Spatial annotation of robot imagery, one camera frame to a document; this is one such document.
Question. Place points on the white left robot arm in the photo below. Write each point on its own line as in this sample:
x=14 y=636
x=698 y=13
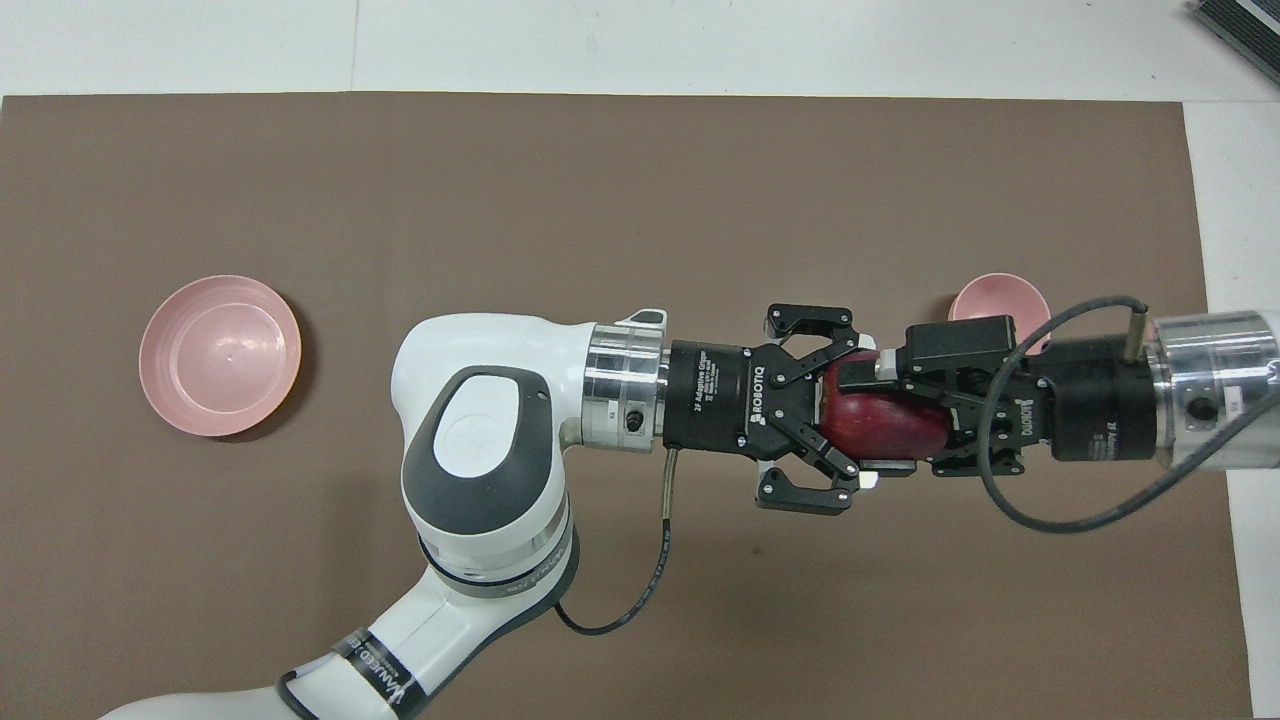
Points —
x=480 y=450

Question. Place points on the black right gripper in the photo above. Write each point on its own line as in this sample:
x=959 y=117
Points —
x=1095 y=400

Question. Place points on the brown table mat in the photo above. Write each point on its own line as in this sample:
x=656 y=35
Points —
x=500 y=200

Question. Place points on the dark grey ridged device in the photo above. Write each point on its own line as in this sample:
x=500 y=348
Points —
x=1245 y=30

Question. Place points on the red apple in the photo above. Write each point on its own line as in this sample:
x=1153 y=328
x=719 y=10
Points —
x=885 y=425

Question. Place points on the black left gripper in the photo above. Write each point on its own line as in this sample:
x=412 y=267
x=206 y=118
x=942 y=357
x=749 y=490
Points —
x=710 y=395

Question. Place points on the pink bowl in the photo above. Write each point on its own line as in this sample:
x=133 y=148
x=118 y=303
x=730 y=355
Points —
x=985 y=298

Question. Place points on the pink plate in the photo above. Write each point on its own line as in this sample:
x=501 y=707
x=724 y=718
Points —
x=220 y=355

